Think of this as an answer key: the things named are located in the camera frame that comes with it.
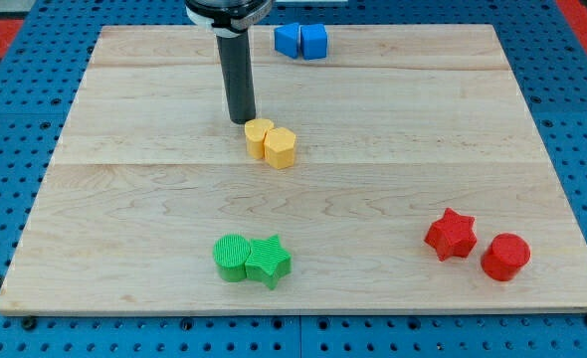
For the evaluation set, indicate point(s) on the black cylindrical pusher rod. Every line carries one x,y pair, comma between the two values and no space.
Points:
235,58

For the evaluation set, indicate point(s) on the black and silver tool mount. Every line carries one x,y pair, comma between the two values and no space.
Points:
227,18

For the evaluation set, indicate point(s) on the yellow hexagon block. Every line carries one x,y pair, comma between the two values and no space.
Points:
280,148

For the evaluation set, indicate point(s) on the blue triangle block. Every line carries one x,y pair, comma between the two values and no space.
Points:
286,39

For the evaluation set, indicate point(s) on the yellow heart block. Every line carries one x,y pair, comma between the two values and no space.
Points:
255,133

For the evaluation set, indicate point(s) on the blue cube block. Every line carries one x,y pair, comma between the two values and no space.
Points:
313,41

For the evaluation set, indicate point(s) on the light wooden board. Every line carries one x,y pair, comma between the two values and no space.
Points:
395,125

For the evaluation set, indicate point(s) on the green cylinder block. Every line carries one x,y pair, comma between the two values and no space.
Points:
230,253

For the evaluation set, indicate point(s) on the green star block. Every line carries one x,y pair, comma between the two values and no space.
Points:
268,261

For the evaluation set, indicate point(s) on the red star block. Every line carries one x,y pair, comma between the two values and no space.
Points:
453,235

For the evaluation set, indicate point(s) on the red cylinder block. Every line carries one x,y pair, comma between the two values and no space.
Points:
506,255

